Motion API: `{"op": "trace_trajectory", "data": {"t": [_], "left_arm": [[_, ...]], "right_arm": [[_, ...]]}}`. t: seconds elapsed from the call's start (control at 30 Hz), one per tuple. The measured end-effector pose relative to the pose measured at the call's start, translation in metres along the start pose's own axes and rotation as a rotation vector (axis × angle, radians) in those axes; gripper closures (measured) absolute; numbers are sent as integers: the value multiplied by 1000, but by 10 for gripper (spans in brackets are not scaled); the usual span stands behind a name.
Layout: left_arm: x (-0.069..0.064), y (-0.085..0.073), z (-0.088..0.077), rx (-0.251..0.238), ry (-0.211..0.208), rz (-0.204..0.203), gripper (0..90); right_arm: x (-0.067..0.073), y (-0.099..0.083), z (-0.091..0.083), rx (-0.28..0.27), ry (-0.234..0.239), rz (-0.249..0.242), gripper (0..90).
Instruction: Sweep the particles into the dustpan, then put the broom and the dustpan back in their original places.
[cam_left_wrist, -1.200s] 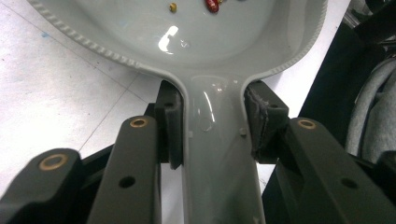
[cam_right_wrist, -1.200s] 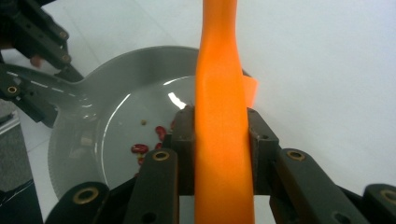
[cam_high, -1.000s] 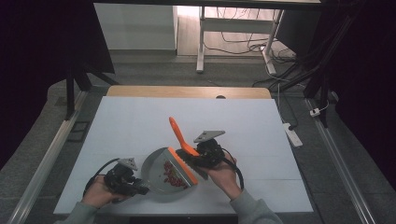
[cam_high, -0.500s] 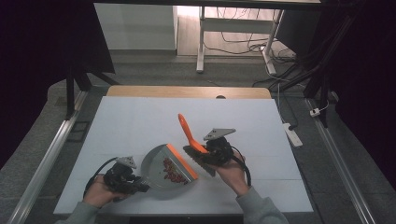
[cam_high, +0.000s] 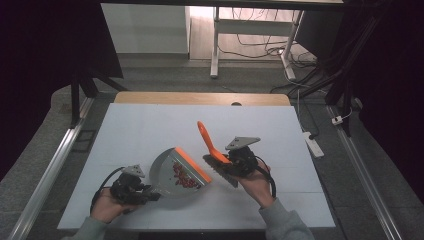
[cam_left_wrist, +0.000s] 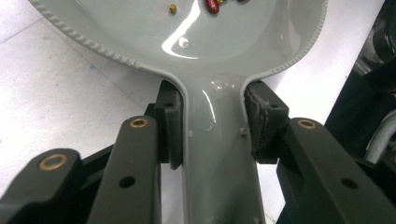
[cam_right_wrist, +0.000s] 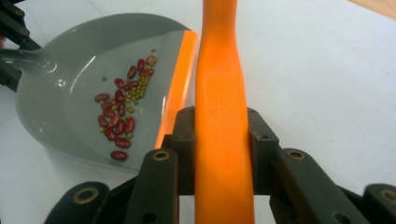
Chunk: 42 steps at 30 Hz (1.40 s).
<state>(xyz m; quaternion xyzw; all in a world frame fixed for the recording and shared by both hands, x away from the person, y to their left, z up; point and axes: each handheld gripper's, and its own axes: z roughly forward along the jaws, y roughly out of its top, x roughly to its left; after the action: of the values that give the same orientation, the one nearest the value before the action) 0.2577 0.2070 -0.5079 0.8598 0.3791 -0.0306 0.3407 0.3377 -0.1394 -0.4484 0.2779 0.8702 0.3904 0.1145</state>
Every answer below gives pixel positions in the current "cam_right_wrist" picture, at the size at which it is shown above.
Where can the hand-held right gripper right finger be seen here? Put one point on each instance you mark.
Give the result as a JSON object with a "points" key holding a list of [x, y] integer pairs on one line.
{"points": [[264, 155]]}

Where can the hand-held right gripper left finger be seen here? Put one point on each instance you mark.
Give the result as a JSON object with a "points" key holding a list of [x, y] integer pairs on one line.
{"points": [[183, 155]]}

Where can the pile of red and green beans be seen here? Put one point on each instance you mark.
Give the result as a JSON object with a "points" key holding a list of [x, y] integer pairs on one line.
{"points": [[120, 124]]}

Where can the grey dustpan with orange edge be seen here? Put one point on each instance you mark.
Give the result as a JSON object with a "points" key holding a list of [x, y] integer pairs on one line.
{"points": [[77, 49]]}

